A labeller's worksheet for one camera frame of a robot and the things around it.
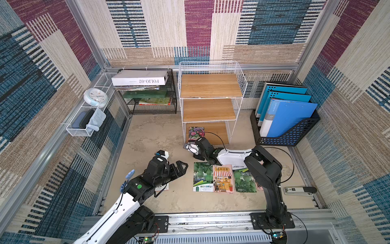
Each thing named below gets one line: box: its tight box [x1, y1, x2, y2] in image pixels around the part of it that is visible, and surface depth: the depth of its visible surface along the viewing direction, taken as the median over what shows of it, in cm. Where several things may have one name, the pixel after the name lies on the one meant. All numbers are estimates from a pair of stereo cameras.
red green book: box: [138, 97, 173, 106], surface depth 103 cm
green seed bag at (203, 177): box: [192, 162, 214, 193], surface depth 89 cm
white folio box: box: [111, 69, 169, 86], surface depth 81 cm
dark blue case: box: [72, 108, 95, 129], surface depth 67 cm
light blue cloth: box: [85, 107, 107, 133], surface depth 70 cm
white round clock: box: [83, 87, 109, 108], surface depth 76 cm
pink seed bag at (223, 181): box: [212, 164, 235, 194], surface depth 89 cm
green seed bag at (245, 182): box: [233, 167, 257, 193], surface depth 86 cm
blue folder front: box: [259, 99, 318, 138], surface depth 88 cm
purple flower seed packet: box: [188, 126, 206, 141], surface depth 110 cm
